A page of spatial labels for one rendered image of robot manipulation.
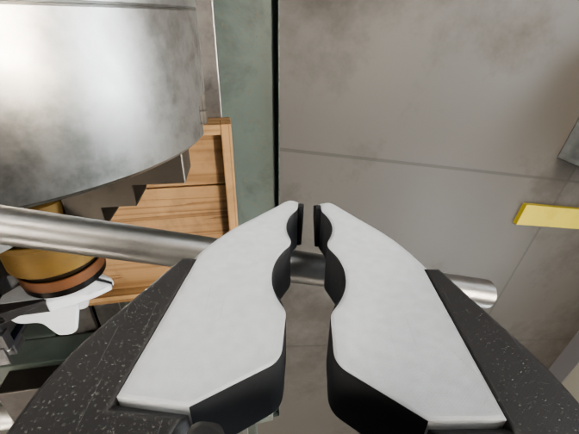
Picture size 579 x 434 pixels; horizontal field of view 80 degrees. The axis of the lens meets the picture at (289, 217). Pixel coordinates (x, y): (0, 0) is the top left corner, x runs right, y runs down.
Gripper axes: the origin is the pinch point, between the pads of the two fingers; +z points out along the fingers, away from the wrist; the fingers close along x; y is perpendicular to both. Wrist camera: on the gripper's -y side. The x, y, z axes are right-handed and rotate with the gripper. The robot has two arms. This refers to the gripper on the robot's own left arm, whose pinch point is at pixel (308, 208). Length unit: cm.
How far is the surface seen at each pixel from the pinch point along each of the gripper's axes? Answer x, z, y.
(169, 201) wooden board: -21.4, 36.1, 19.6
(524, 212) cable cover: 116, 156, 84
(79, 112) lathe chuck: -11.6, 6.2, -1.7
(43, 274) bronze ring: -22.8, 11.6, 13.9
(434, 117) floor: 55, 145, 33
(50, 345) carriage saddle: -46, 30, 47
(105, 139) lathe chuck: -11.1, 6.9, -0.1
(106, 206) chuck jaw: -17.4, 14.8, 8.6
